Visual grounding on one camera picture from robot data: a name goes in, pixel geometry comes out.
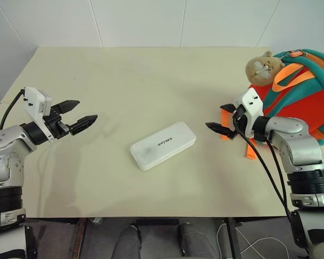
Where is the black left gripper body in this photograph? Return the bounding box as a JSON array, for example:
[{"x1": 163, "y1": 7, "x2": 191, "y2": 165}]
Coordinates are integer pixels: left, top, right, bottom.
[{"x1": 43, "y1": 110, "x2": 72, "y2": 141}]

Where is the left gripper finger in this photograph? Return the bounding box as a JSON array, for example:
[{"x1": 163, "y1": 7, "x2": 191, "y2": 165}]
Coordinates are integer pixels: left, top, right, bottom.
[
  {"x1": 69, "y1": 114, "x2": 99, "y2": 136},
  {"x1": 50, "y1": 100, "x2": 80, "y2": 115}
]

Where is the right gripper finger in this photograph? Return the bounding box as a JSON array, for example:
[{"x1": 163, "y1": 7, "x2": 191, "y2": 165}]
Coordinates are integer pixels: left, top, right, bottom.
[
  {"x1": 205, "y1": 122, "x2": 237, "y2": 140},
  {"x1": 219, "y1": 103, "x2": 238, "y2": 113}
]

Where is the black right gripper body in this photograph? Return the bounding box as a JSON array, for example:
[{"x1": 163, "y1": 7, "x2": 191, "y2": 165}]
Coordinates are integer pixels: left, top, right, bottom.
[{"x1": 231, "y1": 104, "x2": 247, "y2": 138}]

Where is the white rectangular case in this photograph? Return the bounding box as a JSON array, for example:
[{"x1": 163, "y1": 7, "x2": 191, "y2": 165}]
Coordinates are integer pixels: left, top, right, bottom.
[{"x1": 129, "y1": 121, "x2": 197, "y2": 172}]

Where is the teal red orange backpack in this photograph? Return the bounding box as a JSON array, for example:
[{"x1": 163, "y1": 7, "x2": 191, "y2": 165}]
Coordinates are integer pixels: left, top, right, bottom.
[{"x1": 220, "y1": 48, "x2": 324, "y2": 160}]

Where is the brown plush toy pendant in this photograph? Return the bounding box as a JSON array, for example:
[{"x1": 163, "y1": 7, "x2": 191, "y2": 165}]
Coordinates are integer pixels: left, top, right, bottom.
[{"x1": 245, "y1": 50, "x2": 286, "y2": 86}]

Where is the black table leg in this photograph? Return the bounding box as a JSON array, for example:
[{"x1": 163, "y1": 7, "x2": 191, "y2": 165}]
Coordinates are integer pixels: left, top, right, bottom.
[{"x1": 226, "y1": 217, "x2": 243, "y2": 259}]

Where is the brown table leg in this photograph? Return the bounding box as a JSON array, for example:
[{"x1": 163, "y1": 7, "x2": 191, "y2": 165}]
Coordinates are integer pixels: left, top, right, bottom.
[{"x1": 71, "y1": 217, "x2": 87, "y2": 259}]

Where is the black table crossbar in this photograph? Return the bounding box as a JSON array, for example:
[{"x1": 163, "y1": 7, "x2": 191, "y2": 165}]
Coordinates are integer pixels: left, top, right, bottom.
[{"x1": 134, "y1": 219, "x2": 179, "y2": 226}]

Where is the dark grey rounded shape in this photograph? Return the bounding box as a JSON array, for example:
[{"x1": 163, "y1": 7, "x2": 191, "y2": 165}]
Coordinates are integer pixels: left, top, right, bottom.
[
  {"x1": 115, "y1": 224, "x2": 143, "y2": 259},
  {"x1": 176, "y1": 223, "x2": 206, "y2": 259}
]

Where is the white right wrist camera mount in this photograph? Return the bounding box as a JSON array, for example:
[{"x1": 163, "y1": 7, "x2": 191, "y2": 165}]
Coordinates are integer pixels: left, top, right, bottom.
[{"x1": 233, "y1": 87, "x2": 264, "y2": 139}]

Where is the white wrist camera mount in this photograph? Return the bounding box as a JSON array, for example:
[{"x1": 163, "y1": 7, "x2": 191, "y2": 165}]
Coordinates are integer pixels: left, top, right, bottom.
[
  {"x1": 233, "y1": 87, "x2": 264, "y2": 139},
  {"x1": 23, "y1": 86, "x2": 56, "y2": 144}
]

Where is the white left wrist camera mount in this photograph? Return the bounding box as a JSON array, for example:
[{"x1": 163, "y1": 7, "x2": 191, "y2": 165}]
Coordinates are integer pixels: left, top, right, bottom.
[{"x1": 23, "y1": 86, "x2": 56, "y2": 144}]

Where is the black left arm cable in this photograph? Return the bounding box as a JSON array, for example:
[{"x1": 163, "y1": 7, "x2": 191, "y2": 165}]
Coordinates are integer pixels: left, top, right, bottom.
[{"x1": 0, "y1": 88, "x2": 26, "y2": 131}]

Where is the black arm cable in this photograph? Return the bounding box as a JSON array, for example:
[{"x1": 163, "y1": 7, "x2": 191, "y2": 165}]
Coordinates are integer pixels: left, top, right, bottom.
[
  {"x1": 267, "y1": 140, "x2": 291, "y2": 214},
  {"x1": 232, "y1": 112, "x2": 291, "y2": 219},
  {"x1": 0, "y1": 88, "x2": 26, "y2": 131}
]

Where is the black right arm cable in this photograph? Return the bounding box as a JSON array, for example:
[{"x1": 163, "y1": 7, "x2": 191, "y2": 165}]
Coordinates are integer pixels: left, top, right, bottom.
[
  {"x1": 267, "y1": 140, "x2": 291, "y2": 214},
  {"x1": 232, "y1": 112, "x2": 291, "y2": 219}
]

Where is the thin white floor cable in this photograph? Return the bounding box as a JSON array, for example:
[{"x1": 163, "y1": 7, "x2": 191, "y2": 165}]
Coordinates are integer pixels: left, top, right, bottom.
[{"x1": 217, "y1": 223, "x2": 291, "y2": 259}]

